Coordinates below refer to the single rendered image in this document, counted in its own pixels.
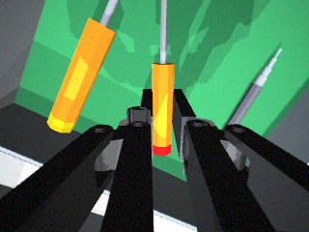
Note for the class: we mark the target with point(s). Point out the orange-handled screwdriver with red end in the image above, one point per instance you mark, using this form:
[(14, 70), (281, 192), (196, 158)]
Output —
[(163, 88)]

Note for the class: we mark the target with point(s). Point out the dark grey drawer chest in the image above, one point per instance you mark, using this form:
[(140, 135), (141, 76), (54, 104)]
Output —
[(219, 47)]

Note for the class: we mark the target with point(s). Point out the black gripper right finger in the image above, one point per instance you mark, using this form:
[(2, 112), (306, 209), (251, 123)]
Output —
[(221, 200)]

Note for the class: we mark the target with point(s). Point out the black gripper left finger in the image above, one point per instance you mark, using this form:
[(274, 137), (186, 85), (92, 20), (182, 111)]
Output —
[(59, 196)]

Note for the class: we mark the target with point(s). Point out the orange-handled screwdriver with yellow band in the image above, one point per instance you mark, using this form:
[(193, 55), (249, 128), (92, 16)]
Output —
[(83, 71)]

